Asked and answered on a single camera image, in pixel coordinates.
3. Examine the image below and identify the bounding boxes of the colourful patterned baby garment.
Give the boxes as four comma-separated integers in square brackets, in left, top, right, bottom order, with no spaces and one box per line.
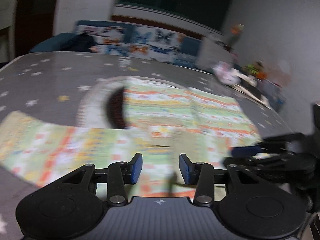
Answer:
[1,77,261,197]

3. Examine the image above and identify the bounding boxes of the clear plastic storage box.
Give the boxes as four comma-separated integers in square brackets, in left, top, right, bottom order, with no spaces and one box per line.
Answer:
[257,79,286,113]

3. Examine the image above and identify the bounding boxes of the black round induction cooktop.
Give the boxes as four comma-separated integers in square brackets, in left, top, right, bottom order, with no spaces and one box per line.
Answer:
[105,87,126,129]

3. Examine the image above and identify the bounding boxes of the cream folded cloth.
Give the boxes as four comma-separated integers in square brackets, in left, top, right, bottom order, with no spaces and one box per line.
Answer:
[232,73,271,109]

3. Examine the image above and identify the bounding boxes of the orange plush toy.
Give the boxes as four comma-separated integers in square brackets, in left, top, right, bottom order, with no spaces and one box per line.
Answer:
[256,71,267,80]

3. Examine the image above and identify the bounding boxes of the teddy bear yellow vest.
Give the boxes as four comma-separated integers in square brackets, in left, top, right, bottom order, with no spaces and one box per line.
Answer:
[244,61,263,77]

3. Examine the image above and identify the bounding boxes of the pink white plastic bag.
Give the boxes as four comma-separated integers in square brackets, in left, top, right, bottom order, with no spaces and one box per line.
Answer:
[212,61,240,86]

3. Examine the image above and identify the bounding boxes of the grey plain pillow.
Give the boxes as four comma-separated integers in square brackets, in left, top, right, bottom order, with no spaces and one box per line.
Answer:
[195,34,233,72]

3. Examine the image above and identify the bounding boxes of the artificial flower bouquet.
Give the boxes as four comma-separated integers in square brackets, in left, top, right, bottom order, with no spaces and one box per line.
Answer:
[229,24,245,47]

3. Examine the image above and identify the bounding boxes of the blue sofa bench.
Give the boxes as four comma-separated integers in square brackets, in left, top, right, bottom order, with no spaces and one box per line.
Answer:
[31,21,202,69]

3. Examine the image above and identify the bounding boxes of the large butterfly pillow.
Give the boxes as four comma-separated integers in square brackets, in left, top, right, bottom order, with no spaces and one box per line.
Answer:
[127,25,185,63]

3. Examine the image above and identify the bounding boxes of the small butterfly pillow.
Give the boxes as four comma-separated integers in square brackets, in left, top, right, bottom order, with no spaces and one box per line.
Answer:
[75,25,126,56]

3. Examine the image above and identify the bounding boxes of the black backpack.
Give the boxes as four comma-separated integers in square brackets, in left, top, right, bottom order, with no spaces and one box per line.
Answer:
[60,33,95,53]

